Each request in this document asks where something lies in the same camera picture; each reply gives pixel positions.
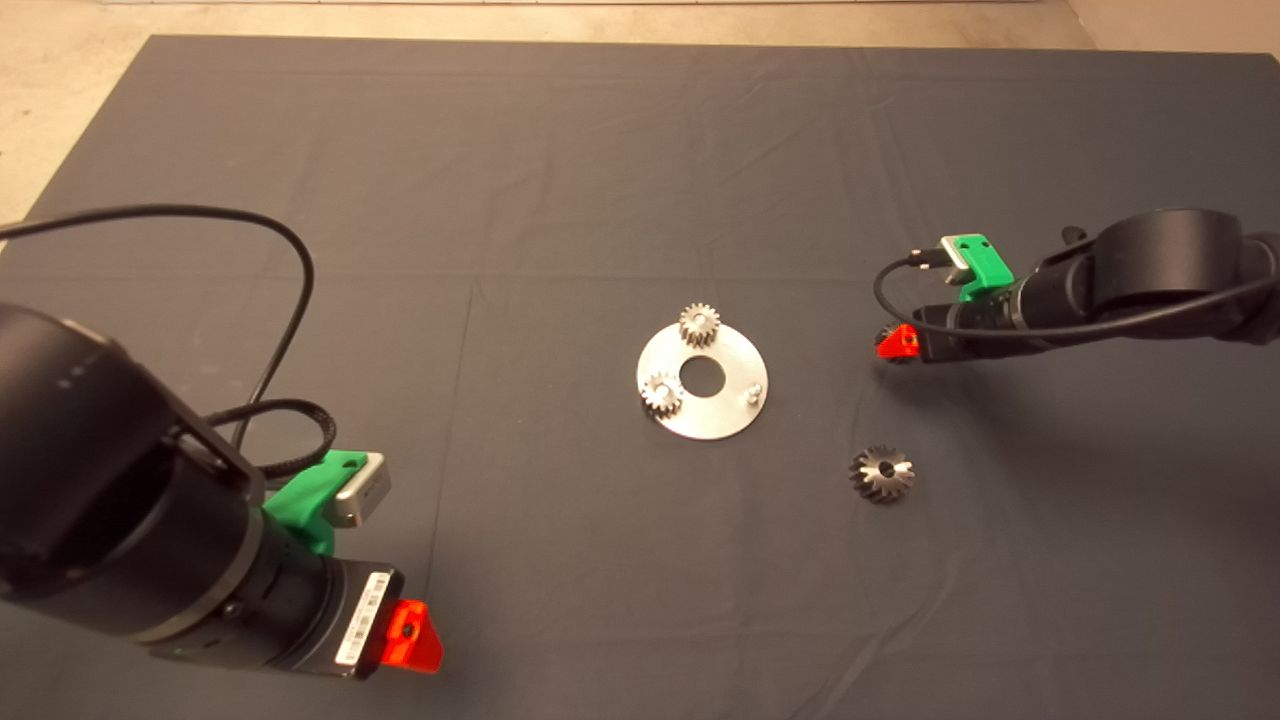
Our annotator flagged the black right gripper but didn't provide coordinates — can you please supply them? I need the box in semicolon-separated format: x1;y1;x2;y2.
876;295;1011;363

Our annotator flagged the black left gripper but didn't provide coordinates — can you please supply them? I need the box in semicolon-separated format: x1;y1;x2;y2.
274;555;444;683

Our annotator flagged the large steel gear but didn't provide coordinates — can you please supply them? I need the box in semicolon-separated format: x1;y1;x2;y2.
849;445;916;504

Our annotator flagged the round metal plate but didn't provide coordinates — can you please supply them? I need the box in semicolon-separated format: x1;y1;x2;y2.
636;320;769;441

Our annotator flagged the dark grey table cloth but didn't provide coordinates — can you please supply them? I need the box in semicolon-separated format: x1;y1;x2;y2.
0;35;1280;720

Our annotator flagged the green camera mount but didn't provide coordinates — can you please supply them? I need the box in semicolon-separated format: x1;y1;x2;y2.
262;450;371;557
945;233;1016;301

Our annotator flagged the braided black cable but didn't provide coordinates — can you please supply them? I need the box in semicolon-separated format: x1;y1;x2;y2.
198;398;339;481

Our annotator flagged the thin black cable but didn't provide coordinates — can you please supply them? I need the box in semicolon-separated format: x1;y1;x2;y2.
0;204;316;451

